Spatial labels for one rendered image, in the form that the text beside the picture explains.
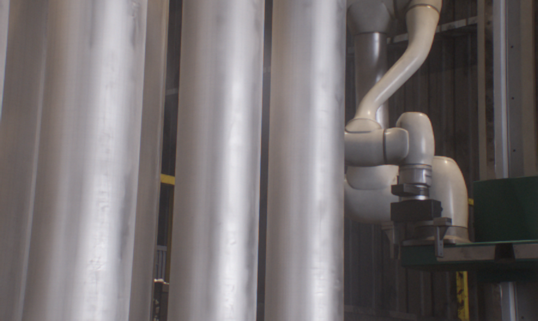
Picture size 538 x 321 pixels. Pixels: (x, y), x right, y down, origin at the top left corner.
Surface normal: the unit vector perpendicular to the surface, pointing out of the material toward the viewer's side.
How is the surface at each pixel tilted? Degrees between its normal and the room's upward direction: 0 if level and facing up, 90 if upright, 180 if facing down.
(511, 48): 90
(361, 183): 95
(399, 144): 92
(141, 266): 90
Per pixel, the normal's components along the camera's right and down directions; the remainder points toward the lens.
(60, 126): -0.46, -0.21
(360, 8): -0.38, 0.05
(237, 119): 0.45, -0.19
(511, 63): -0.64, -0.19
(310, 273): 0.15, -0.22
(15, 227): 0.89, -0.07
